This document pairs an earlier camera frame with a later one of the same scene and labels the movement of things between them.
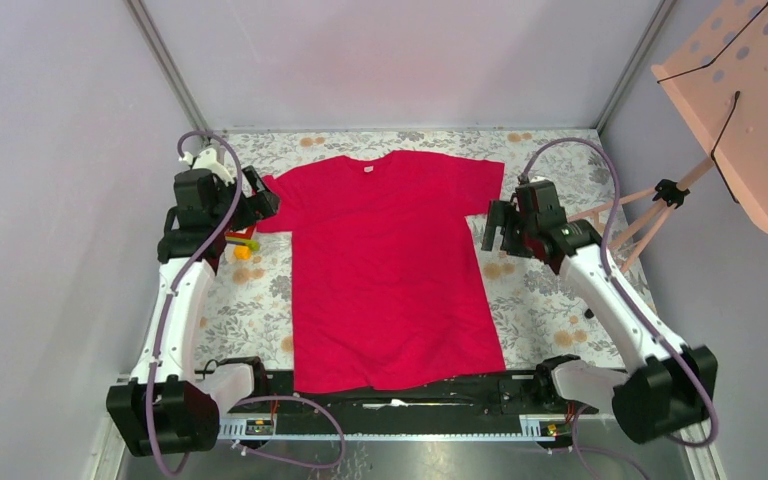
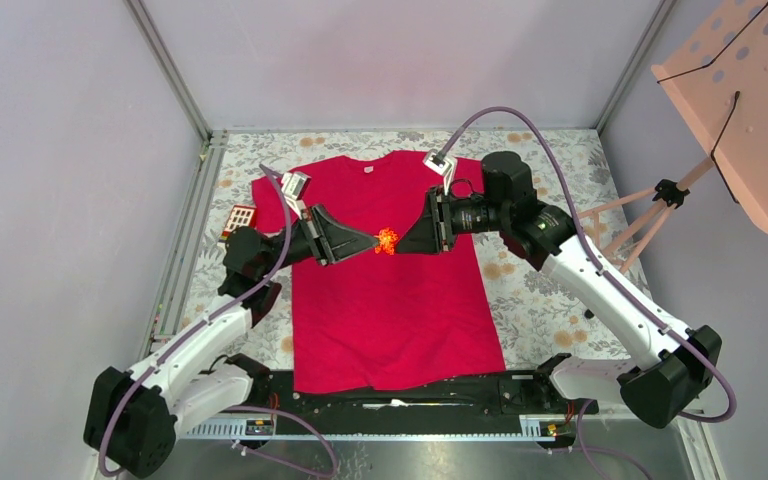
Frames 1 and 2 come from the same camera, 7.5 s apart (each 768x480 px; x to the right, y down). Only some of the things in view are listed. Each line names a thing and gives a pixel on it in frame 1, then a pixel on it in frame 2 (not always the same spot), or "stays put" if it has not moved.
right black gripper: x=503 y=213 to x=434 y=230
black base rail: x=276 y=396 stays put
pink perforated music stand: x=741 y=75 stays put
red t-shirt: x=390 y=281 stays put
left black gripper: x=258 y=205 to x=332 y=242
